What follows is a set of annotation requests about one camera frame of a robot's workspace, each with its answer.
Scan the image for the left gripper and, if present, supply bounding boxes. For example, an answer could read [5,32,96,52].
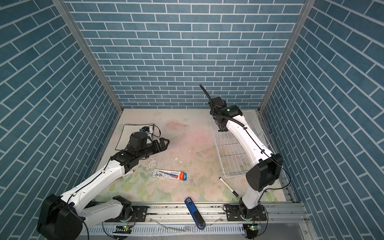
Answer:
[137,137,171,161]

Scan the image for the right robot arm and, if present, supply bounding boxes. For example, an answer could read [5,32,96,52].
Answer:
[200,85,283,220]

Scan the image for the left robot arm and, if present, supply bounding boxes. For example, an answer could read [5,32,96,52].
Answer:
[37,132,170,240]

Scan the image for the blue white pen box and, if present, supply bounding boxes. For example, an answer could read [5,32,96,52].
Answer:
[152,169,187,181]

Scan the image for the black white marker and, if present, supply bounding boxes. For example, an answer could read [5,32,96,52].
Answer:
[219,177,239,197]

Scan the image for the blue black stapler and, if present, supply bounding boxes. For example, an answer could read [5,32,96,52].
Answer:
[185,197,206,230]

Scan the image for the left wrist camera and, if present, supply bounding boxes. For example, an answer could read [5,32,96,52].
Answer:
[140,126,153,134]

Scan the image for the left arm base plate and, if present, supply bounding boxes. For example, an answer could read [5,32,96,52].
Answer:
[119,206,148,222]

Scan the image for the white wire dish rack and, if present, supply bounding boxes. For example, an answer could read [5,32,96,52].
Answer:
[209,110,275,178]

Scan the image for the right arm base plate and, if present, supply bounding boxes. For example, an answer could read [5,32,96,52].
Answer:
[222,204,267,222]

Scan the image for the white slotted cable duct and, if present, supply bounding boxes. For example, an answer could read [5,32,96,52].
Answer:
[80,224,245,237]

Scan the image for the aluminium mounting rail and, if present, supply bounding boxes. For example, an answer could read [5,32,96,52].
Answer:
[90,202,310,233]

